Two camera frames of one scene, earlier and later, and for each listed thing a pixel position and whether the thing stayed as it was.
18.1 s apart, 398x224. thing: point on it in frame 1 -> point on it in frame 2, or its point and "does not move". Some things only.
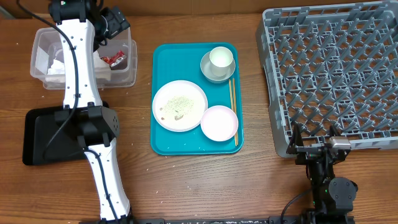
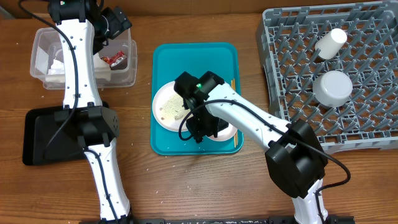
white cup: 221,59 -> 331,43
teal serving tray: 181,61 does not move
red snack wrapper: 117,61 does not move
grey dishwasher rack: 334,65 does not move
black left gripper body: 111,25 does not move
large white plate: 178,106 does not move
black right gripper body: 308,154 -> 201,126
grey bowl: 206,67 -> 332,88
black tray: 40,126 does not move
